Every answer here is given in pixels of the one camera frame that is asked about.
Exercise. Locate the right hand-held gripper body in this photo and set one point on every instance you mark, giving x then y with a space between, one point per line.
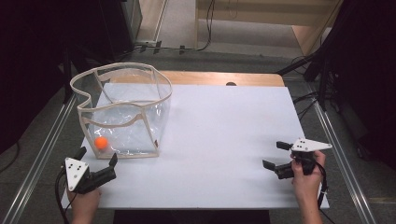
306 146

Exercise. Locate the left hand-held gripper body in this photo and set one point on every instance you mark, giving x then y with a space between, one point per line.
76 174

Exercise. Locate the orange ball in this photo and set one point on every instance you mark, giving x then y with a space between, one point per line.
101 142

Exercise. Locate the clear plastic bag beige trim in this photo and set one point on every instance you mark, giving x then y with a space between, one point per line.
130 121

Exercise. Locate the person's left hand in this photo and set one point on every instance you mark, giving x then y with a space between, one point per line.
84 200

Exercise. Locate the person's right hand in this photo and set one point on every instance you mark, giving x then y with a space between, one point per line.
306 185

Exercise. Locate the white board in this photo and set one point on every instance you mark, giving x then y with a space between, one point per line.
205 130

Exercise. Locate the black metal stand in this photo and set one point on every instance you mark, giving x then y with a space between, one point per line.
67 77
320 68

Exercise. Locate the wooden table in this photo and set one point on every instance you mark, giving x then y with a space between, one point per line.
202 78

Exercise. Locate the light wooden furniture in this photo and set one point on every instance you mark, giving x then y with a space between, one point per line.
267 12

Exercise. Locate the black cabinet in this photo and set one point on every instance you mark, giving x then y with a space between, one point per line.
121 25

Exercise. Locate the metal floor rail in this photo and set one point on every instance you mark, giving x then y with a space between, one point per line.
342 168
37 158

